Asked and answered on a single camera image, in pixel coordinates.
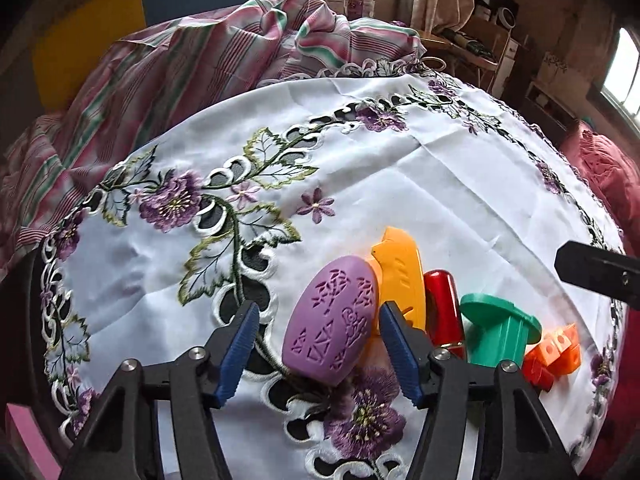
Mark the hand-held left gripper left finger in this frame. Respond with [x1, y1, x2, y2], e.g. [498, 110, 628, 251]
[59, 301, 261, 480]

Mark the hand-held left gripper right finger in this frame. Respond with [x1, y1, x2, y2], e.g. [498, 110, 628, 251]
[378, 301, 576, 480]

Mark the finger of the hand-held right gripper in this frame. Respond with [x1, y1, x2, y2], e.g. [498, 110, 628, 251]
[554, 241, 640, 311]

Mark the red plastic toy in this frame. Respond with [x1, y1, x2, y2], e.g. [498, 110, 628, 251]
[424, 269, 468, 361]

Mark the orange yellow plastic toy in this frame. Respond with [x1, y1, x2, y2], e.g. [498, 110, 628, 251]
[366, 226, 427, 356]

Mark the purple egg-shaped patterned toy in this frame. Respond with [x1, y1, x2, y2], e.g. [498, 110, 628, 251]
[281, 255, 381, 388]

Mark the orange block toy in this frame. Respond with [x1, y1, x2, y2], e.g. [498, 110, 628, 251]
[522, 324, 582, 391]

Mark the teal plastic spool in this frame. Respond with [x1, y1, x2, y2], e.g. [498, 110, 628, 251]
[459, 292, 543, 368]

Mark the pink cardboard tray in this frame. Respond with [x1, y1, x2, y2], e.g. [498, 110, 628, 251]
[2, 405, 63, 480]

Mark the red cushion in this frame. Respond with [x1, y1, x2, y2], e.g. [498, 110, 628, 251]
[557, 120, 640, 461]

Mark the white embroidered floral tablecloth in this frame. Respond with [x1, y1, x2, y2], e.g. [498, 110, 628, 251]
[37, 60, 631, 480]

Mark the window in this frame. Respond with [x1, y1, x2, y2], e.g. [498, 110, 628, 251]
[600, 25, 640, 126]

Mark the wooden side table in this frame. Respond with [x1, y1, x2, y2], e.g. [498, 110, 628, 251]
[425, 25, 501, 91]

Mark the white round appliance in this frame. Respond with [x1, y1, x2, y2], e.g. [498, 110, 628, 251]
[492, 2, 518, 28]

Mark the pink green striped blanket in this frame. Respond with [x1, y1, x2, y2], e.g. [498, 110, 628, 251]
[0, 0, 426, 271]

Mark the grey yellow blue headboard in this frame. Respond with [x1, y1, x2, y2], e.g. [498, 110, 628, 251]
[30, 0, 268, 111]

